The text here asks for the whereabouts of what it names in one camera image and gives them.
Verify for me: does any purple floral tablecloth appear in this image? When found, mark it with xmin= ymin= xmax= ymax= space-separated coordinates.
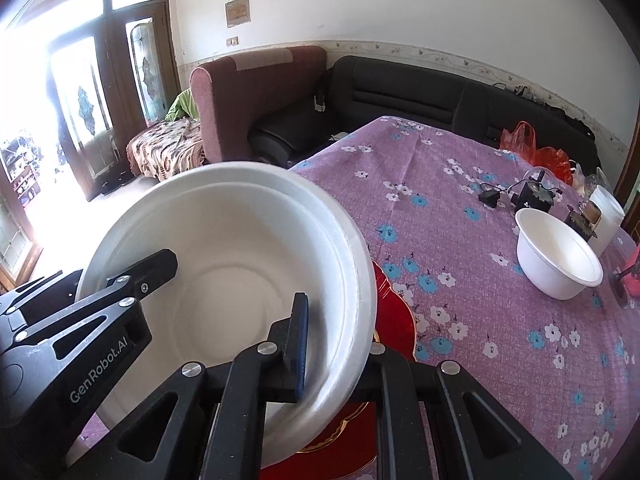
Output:
xmin=75 ymin=115 xmax=640 ymax=480

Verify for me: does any black leather sofa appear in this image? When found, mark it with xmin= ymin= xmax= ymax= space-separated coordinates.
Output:
xmin=248 ymin=56 xmax=601 ymax=176

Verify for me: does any white plastic cup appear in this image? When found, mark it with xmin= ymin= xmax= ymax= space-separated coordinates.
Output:
xmin=582 ymin=185 xmax=626 ymax=257

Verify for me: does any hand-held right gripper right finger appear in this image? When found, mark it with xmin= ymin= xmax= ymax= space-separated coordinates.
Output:
xmin=350 ymin=342 xmax=573 ymax=480

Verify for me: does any small wall plaque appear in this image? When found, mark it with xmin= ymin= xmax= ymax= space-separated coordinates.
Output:
xmin=225 ymin=0 xmax=251 ymax=28

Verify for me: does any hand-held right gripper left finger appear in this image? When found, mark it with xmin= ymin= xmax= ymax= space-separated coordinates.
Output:
xmin=62 ymin=292 xmax=311 ymax=480

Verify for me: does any black electronic device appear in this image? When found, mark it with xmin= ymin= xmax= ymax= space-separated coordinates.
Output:
xmin=512 ymin=170 xmax=554 ymax=211

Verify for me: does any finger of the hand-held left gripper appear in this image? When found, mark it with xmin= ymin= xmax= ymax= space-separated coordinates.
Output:
xmin=75 ymin=249 xmax=179 ymax=311

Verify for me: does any large red scalloped plate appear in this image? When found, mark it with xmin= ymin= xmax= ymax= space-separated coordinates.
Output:
xmin=260 ymin=260 xmax=419 ymax=480

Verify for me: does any orange plastic bag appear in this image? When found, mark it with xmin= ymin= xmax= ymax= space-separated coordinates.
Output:
xmin=500 ymin=121 xmax=575 ymax=186

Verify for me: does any brown wooden window frame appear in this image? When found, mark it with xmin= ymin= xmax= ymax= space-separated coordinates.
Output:
xmin=612 ymin=150 xmax=640 ymax=241

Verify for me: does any brown fabric sofa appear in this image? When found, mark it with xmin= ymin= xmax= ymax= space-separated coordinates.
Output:
xmin=125 ymin=45 xmax=328 ymax=183

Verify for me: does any brown wooden glass door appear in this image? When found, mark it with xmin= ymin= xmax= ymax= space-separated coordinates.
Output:
xmin=45 ymin=0 xmax=181 ymax=203

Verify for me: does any pink thermos bottle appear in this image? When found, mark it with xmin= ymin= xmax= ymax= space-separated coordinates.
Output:
xmin=617 ymin=242 xmax=640 ymax=306

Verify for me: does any clear plastic bag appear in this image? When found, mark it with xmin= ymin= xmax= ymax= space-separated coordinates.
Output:
xmin=567 ymin=160 xmax=613 ymax=196

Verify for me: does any patterned beige blanket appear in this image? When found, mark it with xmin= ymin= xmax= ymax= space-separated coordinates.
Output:
xmin=126 ymin=117 xmax=208 ymax=183

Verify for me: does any large white bowl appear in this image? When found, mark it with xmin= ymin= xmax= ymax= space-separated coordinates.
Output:
xmin=515 ymin=208 xmax=604 ymax=301

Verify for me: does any green cloth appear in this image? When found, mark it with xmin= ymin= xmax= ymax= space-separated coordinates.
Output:
xmin=166 ymin=89 xmax=201 ymax=122

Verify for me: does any brown and black device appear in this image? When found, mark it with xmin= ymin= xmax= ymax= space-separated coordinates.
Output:
xmin=566 ymin=202 xmax=601 ymax=241

